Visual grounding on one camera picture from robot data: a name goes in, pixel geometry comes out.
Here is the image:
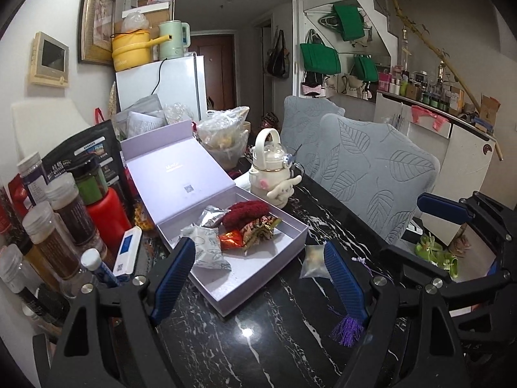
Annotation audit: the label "bamboo stalk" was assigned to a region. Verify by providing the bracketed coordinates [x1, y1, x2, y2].
[385, 0, 503, 161]

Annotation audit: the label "cardboard box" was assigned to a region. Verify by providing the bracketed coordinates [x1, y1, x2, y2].
[474, 94, 501, 130]

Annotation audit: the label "blue jar white lid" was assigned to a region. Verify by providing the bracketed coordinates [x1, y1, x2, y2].
[17, 152, 50, 207]

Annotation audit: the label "white fridge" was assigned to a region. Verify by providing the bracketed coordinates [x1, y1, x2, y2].
[116, 54, 208, 120]

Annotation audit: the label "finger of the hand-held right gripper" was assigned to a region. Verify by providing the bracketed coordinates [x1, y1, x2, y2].
[417, 193, 475, 224]
[380, 243, 445, 287]

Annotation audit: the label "black handbag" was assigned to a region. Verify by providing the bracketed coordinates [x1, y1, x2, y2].
[266, 30, 290, 78]

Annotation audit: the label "grey plastic bags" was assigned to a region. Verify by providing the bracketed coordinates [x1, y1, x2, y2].
[113, 95, 166, 138]

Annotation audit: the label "green spice jar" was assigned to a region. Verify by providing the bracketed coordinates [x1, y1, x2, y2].
[67, 156, 109, 205]

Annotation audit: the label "purple tasselled sachet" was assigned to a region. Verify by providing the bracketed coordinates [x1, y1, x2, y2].
[329, 255, 378, 347]

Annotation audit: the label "plastic bag of food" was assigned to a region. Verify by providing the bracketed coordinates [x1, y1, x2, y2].
[197, 106, 251, 170]

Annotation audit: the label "lavender gift box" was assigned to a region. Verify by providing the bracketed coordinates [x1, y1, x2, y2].
[120, 119, 310, 317]

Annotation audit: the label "wall intercom panel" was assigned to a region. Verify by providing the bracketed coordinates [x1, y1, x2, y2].
[29, 31, 70, 87]

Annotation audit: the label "red bottle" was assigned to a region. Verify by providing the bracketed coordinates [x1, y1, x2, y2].
[85, 188, 132, 251]

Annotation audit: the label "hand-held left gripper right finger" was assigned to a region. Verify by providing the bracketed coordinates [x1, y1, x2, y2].
[323, 242, 471, 388]

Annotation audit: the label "green shoe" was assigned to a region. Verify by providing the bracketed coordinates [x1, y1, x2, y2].
[416, 234, 443, 259]
[438, 253, 461, 279]

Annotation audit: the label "white leaf-print tissue pack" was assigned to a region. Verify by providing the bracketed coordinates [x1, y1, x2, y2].
[180, 224, 232, 271]

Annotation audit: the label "pink sandals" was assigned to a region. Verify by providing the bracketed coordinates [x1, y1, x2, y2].
[448, 234, 471, 255]

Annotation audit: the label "green handbag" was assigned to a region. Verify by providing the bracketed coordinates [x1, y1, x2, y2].
[333, 3, 365, 42]
[300, 42, 342, 74]
[353, 54, 379, 82]

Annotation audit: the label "white blue carton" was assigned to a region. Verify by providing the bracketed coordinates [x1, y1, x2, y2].
[114, 225, 143, 276]

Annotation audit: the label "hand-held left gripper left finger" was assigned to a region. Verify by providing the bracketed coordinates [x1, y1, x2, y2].
[32, 236, 197, 388]

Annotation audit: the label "white plush dog toy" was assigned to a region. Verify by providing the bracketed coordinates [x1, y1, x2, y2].
[262, 174, 303, 207]

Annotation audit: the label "white board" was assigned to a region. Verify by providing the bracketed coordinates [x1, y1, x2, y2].
[11, 99, 91, 158]

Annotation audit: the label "orange snack bag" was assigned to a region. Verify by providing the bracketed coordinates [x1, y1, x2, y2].
[133, 202, 156, 231]

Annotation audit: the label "cream tote bags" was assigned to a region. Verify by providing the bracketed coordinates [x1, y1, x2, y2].
[325, 73, 366, 98]

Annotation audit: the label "black printed package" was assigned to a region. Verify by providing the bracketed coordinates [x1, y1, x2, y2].
[42, 119, 126, 195]

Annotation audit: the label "brown door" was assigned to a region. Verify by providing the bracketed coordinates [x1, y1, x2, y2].
[189, 34, 236, 110]

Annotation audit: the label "clear plastic powder bag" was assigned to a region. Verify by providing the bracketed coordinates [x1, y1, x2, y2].
[299, 243, 330, 280]

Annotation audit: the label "framed picture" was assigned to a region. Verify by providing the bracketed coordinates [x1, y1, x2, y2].
[79, 0, 118, 65]

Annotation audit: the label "silver snack packet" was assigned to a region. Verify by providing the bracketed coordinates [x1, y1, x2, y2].
[201, 206, 231, 229]

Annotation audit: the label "blue tube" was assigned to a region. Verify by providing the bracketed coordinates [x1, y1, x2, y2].
[80, 248, 122, 287]

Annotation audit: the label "clear jar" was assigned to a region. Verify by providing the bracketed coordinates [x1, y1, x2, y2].
[0, 244, 31, 294]

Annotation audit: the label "brown spice jar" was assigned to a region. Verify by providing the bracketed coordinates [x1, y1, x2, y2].
[22, 202, 81, 281]

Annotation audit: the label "green gold snack packet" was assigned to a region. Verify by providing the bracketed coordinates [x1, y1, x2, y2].
[242, 224, 283, 249]

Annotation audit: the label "red fuzzy scrunchie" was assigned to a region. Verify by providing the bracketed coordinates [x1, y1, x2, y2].
[222, 200, 270, 229]

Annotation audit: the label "pale green electric kettle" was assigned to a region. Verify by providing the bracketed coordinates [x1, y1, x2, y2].
[157, 20, 190, 60]

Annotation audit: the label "white counter cabinet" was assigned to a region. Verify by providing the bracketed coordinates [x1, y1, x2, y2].
[374, 91, 495, 247]

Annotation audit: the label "row of cosmetic bottles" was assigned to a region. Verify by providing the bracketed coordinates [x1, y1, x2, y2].
[377, 62, 465, 114]

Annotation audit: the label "grey leaf-pattern chair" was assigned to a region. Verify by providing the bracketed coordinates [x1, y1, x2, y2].
[280, 95, 346, 146]
[315, 113, 441, 247]

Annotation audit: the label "pink cloth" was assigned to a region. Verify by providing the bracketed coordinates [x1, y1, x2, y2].
[410, 105, 451, 132]

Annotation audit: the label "yellow pot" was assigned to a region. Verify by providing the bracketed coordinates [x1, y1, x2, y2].
[111, 28, 170, 71]

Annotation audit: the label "cream kettle-shaped bottle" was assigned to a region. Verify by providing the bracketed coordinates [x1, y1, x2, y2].
[247, 128, 300, 195]

